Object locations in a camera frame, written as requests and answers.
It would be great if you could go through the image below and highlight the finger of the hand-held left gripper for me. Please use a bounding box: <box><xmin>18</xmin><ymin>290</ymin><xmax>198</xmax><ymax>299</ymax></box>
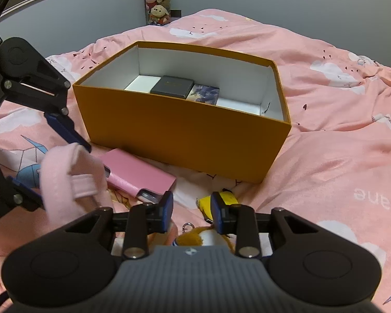
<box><xmin>2</xmin><ymin>52</ymin><xmax>92</xmax><ymax>153</ymax></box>
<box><xmin>0</xmin><ymin>176</ymin><xmax>49</xmax><ymax>225</ymax></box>

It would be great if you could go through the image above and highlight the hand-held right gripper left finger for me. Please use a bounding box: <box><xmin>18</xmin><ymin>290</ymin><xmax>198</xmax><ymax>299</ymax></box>
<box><xmin>63</xmin><ymin>191</ymin><xmax>174</xmax><ymax>261</ymax></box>

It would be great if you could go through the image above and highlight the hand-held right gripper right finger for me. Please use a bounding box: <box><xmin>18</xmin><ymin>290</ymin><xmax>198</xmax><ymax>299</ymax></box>
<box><xmin>211</xmin><ymin>191</ymin><xmax>326</xmax><ymax>261</ymax></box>

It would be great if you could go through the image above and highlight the yellow tape measure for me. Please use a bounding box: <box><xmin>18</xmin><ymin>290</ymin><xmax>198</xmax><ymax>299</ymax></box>
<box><xmin>195</xmin><ymin>190</ymin><xmax>240</xmax><ymax>226</ymax></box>

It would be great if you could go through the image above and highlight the brown bear plush white shirt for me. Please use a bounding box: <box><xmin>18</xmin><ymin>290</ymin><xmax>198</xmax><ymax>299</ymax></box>
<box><xmin>146</xmin><ymin>223</ymin><xmax>237</xmax><ymax>257</ymax></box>

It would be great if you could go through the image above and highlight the pink wallet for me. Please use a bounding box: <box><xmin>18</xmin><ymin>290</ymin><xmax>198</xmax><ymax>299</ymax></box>
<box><xmin>99</xmin><ymin>148</ymin><xmax>178</xmax><ymax>203</ymax></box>

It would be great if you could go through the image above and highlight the pink fabric pouch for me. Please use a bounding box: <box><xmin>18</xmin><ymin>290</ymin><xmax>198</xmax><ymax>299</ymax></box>
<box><xmin>40</xmin><ymin>143</ymin><xmax>115</xmax><ymax>226</ymax></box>

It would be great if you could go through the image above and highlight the orange cardboard box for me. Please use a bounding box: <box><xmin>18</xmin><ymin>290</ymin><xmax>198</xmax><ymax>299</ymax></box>
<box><xmin>72</xmin><ymin>41</ymin><xmax>292</xmax><ymax>184</ymax></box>

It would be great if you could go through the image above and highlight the white box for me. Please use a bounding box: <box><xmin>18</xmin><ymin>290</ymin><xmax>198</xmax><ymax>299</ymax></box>
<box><xmin>216</xmin><ymin>97</ymin><xmax>262</xmax><ymax>116</ymax></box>
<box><xmin>124</xmin><ymin>75</ymin><xmax>162</xmax><ymax>94</ymax></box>

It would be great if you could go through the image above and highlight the black box gold print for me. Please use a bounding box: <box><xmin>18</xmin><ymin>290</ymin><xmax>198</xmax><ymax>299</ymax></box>
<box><xmin>150</xmin><ymin>75</ymin><xmax>195</xmax><ymax>99</ymax></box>

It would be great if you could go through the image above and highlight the purple patterned card box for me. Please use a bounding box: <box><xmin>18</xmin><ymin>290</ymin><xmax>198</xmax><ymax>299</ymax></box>
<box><xmin>186</xmin><ymin>84</ymin><xmax>221</xmax><ymax>106</ymax></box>

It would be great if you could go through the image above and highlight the pink cloud print quilt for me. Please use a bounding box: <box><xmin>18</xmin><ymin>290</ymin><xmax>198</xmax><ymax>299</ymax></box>
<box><xmin>0</xmin><ymin>8</ymin><xmax>391</xmax><ymax>307</ymax></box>

